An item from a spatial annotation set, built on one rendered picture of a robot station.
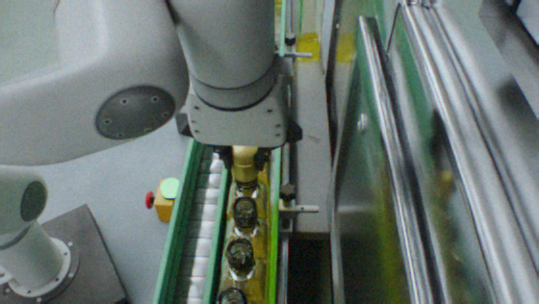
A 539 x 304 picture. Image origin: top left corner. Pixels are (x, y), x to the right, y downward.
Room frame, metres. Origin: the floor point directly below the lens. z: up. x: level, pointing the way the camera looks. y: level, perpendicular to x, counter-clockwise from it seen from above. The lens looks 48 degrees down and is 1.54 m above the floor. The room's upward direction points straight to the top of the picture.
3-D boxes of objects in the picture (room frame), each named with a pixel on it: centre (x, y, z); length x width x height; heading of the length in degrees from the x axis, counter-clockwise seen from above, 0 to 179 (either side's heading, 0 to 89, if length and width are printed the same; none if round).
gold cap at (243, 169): (0.34, 0.03, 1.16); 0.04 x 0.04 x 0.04
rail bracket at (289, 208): (0.40, -0.05, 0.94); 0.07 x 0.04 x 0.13; 88
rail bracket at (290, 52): (0.85, -0.07, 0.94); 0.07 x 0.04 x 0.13; 88
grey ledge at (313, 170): (0.87, -0.10, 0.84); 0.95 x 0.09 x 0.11; 178
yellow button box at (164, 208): (0.53, 0.21, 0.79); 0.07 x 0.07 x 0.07; 88
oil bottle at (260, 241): (0.28, 0.03, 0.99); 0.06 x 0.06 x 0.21; 87
